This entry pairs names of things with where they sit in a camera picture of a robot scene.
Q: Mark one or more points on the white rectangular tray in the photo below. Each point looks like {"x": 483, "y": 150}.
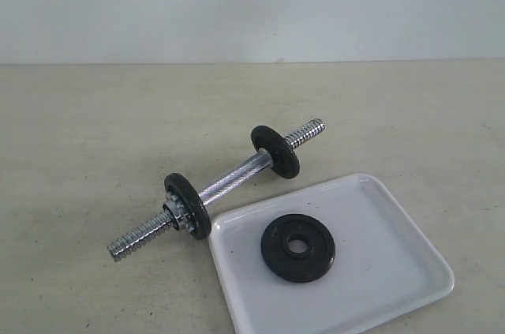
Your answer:
{"x": 383, "y": 266}

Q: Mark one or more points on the black weight plate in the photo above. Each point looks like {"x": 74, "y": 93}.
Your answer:
{"x": 298, "y": 248}
{"x": 179, "y": 185}

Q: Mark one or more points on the chrome threaded dumbbell bar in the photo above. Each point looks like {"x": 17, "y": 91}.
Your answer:
{"x": 123, "y": 246}

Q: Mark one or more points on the chrome star collar nut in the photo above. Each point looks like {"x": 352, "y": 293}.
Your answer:
{"x": 177, "y": 211}

